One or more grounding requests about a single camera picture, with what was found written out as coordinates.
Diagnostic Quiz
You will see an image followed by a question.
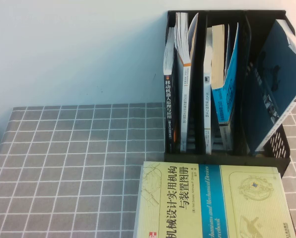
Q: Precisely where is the yellow-green mechanical design book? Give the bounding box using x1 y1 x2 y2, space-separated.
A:
133 161 296 238

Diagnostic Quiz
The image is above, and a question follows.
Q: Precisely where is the black-spine robot book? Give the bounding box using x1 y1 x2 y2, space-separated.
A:
163 26 176 153

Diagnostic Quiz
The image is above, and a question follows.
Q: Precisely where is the white book with orange stripe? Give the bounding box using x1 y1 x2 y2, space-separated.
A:
174 11 199 153

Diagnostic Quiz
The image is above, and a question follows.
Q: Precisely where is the black plastic book stand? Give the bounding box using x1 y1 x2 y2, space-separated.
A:
163 9 296 179

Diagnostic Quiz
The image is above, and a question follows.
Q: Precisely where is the thin white-spine book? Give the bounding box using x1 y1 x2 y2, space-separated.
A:
203 26 213 155

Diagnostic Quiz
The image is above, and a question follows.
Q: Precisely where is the light blue cover book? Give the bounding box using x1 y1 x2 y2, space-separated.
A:
211 22 239 151

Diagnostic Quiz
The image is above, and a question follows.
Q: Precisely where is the large dark blue book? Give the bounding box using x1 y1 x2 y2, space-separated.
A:
244 19 296 153

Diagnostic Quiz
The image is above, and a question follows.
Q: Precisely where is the grey checkered tablecloth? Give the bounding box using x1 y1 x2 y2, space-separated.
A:
0 95 296 238

